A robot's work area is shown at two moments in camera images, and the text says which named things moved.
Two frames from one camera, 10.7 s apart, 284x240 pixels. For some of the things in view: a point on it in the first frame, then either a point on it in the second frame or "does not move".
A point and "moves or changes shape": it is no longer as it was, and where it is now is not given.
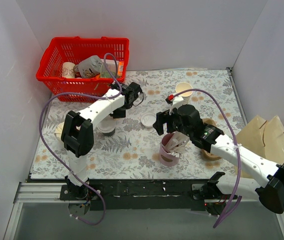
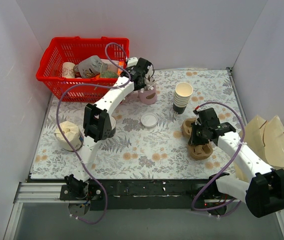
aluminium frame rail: [50, 194] does not move
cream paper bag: [268, 138] does not move
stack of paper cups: [183, 86] does not move
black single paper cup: [110, 133] does not move
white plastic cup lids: [147, 120] does not move
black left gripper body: [118, 112] to [144, 83]
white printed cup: [68, 70] does not move
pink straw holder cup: [167, 158] to [147, 97]
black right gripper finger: [164, 117] to [197, 140]
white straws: [176, 143] to [148, 83]
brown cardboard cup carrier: [205, 153] moves or changes shape
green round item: [106, 74] does not move
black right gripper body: [163, 122] to [197, 134]
